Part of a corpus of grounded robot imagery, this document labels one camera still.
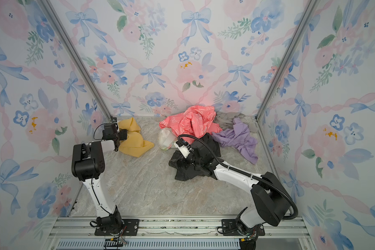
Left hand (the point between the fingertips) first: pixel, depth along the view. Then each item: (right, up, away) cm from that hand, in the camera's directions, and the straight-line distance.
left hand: (115, 129), depth 104 cm
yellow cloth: (+15, -11, -6) cm, 19 cm away
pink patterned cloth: (+53, +5, -10) cm, 55 cm away
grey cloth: (+76, +7, +13) cm, 78 cm away
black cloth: (+56, -11, -39) cm, 69 cm away
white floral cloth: (+35, -7, -3) cm, 36 cm away
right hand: (+43, -14, -21) cm, 50 cm away
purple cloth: (+80, -5, -6) cm, 81 cm away
